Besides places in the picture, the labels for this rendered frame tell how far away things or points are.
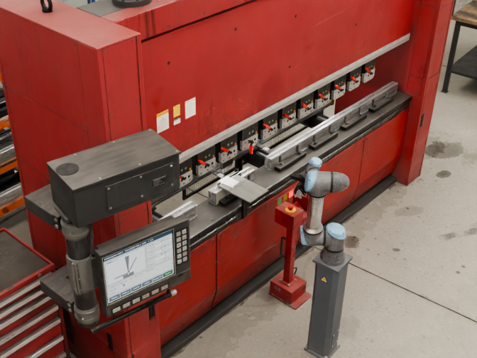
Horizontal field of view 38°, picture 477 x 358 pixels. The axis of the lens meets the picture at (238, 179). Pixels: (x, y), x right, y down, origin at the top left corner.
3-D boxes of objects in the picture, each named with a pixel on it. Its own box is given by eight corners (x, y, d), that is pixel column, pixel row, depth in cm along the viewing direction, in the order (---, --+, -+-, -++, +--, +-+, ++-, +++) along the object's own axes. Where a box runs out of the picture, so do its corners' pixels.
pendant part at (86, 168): (91, 346, 311) (70, 190, 264) (67, 314, 327) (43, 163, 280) (186, 300, 337) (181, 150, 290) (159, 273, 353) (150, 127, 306)
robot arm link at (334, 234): (345, 251, 405) (347, 234, 398) (322, 251, 406) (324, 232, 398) (343, 239, 415) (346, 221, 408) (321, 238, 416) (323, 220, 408)
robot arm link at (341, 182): (354, 172, 373) (343, 170, 422) (333, 172, 373) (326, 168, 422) (353, 194, 373) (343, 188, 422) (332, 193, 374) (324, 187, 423)
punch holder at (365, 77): (363, 83, 528) (365, 63, 519) (353, 80, 532) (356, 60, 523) (373, 77, 537) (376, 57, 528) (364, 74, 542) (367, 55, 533)
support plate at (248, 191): (250, 203, 425) (250, 202, 424) (218, 187, 439) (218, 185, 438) (268, 191, 436) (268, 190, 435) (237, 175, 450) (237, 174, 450)
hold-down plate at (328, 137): (314, 150, 501) (314, 147, 500) (308, 148, 504) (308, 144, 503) (338, 136, 520) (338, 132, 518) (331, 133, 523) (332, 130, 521)
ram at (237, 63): (125, 192, 371) (113, 53, 327) (116, 187, 375) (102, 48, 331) (409, 40, 560) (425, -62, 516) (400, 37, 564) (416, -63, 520)
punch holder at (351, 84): (348, 91, 515) (351, 72, 506) (338, 88, 520) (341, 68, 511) (359, 85, 524) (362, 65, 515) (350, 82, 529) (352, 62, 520)
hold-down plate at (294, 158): (280, 172, 476) (280, 168, 474) (273, 169, 479) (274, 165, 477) (306, 155, 495) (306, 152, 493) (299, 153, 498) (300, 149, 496)
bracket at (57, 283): (72, 315, 321) (69, 304, 317) (40, 290, 335) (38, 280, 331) (136, 273, 346) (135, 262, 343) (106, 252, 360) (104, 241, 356)
